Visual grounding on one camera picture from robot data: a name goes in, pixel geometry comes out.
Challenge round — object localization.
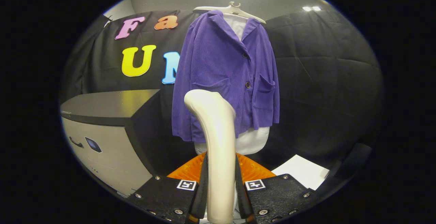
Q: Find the purple jacket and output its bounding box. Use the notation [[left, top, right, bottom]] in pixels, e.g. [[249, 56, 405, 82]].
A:
[[171, 10, 280, 143]]

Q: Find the white clothes hanger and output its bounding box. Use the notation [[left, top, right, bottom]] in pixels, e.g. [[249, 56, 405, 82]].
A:
[[193, 1, 267, 25]]

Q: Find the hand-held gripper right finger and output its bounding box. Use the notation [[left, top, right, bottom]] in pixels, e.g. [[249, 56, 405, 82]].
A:
[[235, 153, 319, 224]]

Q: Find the small blue cabinet display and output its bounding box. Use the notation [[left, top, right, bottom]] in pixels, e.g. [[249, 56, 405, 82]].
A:
[[85, 137, 102, 153]]

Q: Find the white flat box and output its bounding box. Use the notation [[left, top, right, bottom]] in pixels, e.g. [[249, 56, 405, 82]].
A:
[[271, 155, 330, 191]]

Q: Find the grey cabinet with dark top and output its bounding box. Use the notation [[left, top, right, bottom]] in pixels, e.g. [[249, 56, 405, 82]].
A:
[[60, 89, 177, 197]]

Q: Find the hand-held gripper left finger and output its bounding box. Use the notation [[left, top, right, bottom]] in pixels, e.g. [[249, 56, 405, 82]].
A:
[[126, 152, 208, 224]]

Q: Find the white garment steamer handle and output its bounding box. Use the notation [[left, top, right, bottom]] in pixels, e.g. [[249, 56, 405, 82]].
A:
[[184, 89, 236, 224]]

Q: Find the white shirt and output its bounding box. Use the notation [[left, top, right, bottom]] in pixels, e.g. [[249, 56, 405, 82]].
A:
[[194, 13, 270, 155]]

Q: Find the black backdrop cloth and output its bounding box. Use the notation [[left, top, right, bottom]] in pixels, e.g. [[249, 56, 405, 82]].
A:
[[60, 9, 385, 190]]

